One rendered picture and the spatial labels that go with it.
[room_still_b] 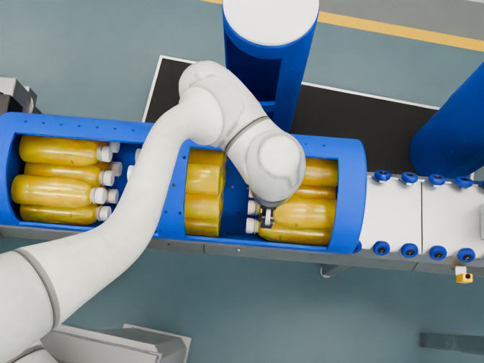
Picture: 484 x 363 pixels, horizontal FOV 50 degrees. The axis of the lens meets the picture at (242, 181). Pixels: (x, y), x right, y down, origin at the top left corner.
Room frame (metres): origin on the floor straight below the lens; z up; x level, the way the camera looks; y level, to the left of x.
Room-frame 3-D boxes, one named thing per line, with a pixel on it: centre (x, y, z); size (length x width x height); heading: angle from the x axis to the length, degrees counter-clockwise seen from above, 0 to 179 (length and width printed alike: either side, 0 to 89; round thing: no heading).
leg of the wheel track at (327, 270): (0.22, -0.38, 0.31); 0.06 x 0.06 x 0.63; 85
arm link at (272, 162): (0.27, -0.05, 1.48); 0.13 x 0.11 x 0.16; 38
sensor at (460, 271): (0.14, -0.60, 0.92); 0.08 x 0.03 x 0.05; 175
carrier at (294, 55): (0.90, -0.08, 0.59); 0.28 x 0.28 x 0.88
